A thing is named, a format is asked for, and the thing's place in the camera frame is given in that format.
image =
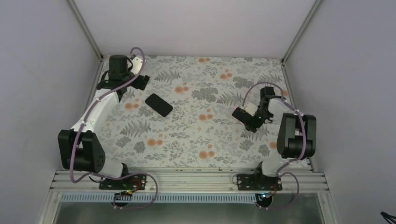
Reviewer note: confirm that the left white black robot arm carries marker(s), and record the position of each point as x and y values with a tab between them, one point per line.
81	152

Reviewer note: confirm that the black phone case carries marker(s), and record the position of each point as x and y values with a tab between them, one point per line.
159	105

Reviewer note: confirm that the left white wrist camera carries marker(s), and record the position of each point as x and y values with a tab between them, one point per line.
135	64

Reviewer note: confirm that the slotted grey cable duct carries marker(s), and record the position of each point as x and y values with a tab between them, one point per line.
102	197

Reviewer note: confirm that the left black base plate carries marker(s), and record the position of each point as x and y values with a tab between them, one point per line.
133	183

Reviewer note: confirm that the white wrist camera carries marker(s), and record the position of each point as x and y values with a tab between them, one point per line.
250	108
135	64

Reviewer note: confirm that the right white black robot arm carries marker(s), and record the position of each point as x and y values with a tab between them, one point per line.
296	136

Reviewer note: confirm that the floral patterned table mat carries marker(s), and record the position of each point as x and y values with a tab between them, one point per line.
200	131

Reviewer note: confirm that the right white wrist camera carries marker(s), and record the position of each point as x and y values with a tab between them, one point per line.
250	108

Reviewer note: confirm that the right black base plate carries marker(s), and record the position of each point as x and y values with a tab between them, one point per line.
252	182

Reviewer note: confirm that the aluminium frame rail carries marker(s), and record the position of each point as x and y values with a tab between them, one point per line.
206	180

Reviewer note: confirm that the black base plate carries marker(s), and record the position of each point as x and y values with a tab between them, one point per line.
252	182
133	183

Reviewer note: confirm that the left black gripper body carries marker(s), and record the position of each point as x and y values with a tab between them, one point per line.
137	85

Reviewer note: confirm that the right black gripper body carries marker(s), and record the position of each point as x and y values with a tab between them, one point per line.
264	115

